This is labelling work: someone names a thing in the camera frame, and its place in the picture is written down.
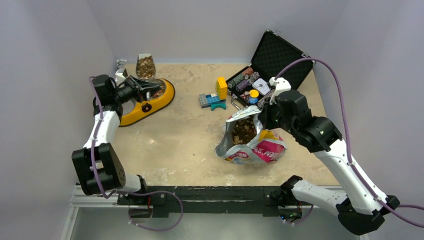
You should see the black poker chip case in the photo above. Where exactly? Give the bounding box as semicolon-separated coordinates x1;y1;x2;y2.
226;29;315;106

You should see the silver metal scoop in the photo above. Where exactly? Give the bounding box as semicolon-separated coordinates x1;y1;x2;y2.
135;53;156;80

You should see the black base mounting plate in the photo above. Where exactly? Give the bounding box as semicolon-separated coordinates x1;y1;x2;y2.
117;185;311;221

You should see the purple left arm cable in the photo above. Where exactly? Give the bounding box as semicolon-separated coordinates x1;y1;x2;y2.
88;76;115;200

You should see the white playing card deck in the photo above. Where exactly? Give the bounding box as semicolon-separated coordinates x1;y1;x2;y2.
252;78;271;96

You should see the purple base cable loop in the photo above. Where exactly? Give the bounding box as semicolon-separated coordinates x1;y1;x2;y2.
117;190;184;232

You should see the yellow double pet bowl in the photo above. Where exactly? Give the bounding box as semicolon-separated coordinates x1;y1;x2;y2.
119;78;175;127

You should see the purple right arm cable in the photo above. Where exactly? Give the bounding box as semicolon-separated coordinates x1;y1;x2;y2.
274;57;424;229

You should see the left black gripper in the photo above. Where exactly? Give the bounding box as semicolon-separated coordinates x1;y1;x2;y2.
111;75;160;105

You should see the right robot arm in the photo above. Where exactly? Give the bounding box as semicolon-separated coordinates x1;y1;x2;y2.
258;90;400;236

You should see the colourful pet food bag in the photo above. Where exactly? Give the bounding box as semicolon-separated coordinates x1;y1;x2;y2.
214;105;287;165

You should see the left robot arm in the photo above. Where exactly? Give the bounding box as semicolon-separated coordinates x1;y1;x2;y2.
71;74;161;205

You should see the blue grey toy brick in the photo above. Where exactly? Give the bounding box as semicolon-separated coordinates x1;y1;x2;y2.
198;93;221;109

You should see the yellow toy brick block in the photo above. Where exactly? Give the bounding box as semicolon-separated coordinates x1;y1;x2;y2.
215;76;228;100

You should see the teal arch toy piece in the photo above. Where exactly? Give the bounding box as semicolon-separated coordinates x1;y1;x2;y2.
210;102;227;111

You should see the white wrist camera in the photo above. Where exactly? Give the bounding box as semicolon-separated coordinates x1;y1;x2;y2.
269;77;292;105
115;67;129;85

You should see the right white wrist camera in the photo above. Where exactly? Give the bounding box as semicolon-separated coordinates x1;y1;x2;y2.
269;77;292;105

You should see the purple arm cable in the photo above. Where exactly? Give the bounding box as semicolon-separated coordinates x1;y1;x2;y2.
88;76;115;200
274;57;424;229

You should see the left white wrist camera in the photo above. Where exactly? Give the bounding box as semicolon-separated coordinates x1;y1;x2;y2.
115;67;129;85

